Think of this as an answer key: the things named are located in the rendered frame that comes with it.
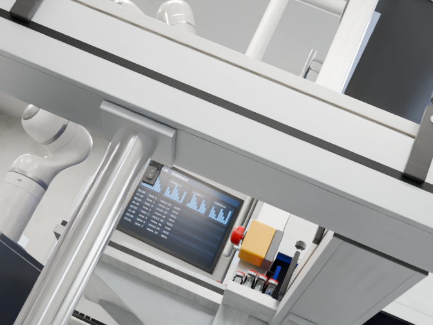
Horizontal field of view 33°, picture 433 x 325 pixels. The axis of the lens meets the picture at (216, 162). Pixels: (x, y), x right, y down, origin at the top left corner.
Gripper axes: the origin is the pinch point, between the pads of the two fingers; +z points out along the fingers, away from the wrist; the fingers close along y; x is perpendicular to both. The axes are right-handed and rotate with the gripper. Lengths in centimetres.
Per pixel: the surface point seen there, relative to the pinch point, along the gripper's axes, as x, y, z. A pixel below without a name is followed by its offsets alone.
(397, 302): -63, -12, 9
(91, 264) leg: -15, -90, 43
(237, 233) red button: -25.5, -20.0, 11.2
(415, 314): -67, -12, 10
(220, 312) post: -28.6, -12.4, 26.3
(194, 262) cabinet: -12, 90, -8
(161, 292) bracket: -14.5, -2.5, 25.4
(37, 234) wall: 169, 517, -83
